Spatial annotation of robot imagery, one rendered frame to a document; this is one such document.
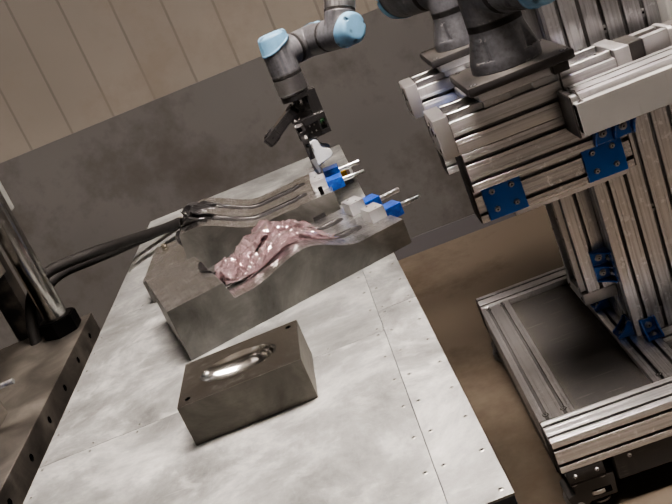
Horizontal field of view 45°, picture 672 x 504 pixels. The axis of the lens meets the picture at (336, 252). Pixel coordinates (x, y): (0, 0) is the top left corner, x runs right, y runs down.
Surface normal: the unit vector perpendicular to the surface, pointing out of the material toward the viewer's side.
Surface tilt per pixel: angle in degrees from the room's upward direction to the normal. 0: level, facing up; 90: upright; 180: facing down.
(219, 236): 90
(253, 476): 0
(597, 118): 90
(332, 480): 0
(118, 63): 90
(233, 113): 90
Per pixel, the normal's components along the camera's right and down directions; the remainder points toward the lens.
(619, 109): 0.04, 0.33
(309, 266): 0.36, 0.18
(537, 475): -0.36, -0.87
